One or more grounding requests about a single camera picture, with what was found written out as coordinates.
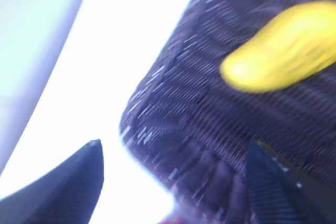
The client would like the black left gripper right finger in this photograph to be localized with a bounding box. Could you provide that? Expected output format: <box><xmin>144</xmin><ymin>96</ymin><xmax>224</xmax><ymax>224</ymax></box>
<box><xmin>246</xmin><ymin>141</ymin><xmax>335</xmax><ymax>223</ymax></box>

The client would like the yellow mango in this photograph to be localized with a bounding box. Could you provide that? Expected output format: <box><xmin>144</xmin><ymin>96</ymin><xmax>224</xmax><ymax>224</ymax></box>
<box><xmin>220</xmin><ymin>0</ymin><xmax>335</xmax><ymax>93</ymax></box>

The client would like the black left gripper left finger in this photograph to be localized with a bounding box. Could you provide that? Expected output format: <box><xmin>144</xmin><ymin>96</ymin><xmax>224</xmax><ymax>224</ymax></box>
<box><xmin>1</xmin><ymin>140</ymin><xmax>103</xmax><ymax>224</ymax></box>

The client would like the dark woven wicker basket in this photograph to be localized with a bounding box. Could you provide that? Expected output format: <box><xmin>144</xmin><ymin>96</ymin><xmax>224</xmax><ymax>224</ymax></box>
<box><xmin>120</xmin><ymin>0</ymin><xmax>335</xmax><ymax>223</ymax></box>

